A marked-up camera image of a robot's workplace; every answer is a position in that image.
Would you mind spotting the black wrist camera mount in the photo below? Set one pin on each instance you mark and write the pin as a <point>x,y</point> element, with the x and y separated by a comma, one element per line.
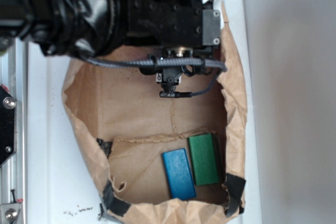
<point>169,77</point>

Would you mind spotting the aluminium frame rail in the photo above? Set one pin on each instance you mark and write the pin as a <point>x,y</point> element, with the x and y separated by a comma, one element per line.
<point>13,172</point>

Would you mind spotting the blue wooden block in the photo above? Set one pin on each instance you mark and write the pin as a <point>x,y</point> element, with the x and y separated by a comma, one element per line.
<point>179,174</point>

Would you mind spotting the brown paper bag tray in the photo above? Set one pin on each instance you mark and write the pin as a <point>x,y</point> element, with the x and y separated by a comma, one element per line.
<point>122,127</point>

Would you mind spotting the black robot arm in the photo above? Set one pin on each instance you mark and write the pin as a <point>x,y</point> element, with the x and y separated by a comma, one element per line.
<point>93,28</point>

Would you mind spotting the silver corner bracket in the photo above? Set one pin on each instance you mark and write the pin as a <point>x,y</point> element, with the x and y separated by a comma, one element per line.
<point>10,213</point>

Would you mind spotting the black metal bracket plate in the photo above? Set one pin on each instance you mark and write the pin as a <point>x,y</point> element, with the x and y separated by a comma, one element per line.
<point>7,124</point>

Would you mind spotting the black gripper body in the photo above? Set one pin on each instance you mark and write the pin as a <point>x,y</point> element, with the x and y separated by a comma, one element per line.
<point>173,23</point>

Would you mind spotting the green wooden block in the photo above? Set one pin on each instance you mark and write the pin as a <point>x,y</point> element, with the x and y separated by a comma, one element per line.
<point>203,159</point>

